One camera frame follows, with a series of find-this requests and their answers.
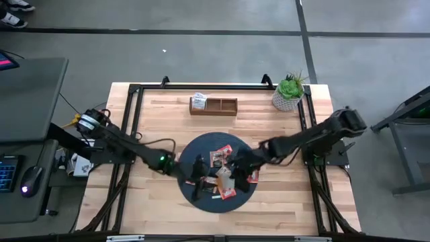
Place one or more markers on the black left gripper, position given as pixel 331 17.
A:
pixel 196 168

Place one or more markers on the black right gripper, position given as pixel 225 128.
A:
pixel 245 161

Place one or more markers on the tan vanilla tea packet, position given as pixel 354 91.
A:
pixel 210 183
pixel 224 179
pixel 216 161

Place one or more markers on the white orange tea sachet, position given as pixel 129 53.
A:
pixel 199 101

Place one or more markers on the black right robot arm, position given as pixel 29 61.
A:
pixel 319 132

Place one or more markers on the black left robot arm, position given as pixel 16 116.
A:
pixel 117 141

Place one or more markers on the round navy woven placemat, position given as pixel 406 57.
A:
pixel 215 205

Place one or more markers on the brown wooden compartment tray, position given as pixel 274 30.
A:
pixel 220 105

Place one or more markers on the succulent in white patterned pot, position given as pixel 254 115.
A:
pixel 285 101

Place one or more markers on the white printed box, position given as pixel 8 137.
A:
pixel 82 168

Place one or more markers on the black metal cart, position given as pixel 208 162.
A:
pixel 403 153

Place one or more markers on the black computer mouse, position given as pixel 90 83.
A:
pixel 31 181

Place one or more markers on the grey keyboard shelf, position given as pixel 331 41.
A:
pixel 20 208

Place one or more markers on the large grey desk top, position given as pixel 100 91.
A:
pixel 30 101

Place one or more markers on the black backlit keyboard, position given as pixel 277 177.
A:
pixel 8 173

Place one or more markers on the tablet with pink screen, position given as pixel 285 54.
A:
pixel 6 62

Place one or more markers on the person's foot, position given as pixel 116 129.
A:
pixel 20 5
pixel 11 20

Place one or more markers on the silver metal bracket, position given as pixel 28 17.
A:
pixel 312 239
pixel 124 238

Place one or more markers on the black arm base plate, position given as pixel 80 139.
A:
pixel 100 156
pixel 336 158

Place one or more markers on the black frame hook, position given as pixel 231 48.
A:
pixel 267 80
pixel 164 81

